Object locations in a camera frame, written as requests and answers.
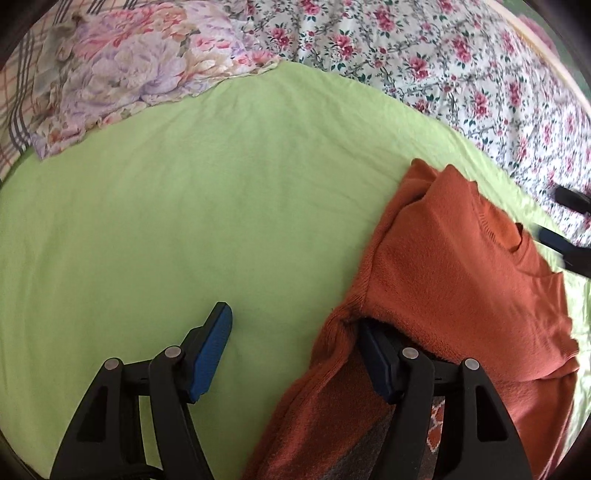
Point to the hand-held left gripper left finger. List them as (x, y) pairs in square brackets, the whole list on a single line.
[(211, 353)]

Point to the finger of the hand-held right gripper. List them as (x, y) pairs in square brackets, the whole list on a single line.
[(572, 197), (561, 244)]

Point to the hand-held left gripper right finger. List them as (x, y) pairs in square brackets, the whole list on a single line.
[(375, 364)]

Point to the orange knitted sweater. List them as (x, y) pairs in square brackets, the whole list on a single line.
[(443, 286)]

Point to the green blanket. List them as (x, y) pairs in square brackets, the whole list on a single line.
[(184, 207)]

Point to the white red floral bedsheet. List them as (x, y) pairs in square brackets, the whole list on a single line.
[(438, 69)]

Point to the pink floral pillow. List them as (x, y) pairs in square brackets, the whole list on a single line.
[(138, 69)]

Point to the plaid pillow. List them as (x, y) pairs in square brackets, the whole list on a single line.
[(23, 101)]

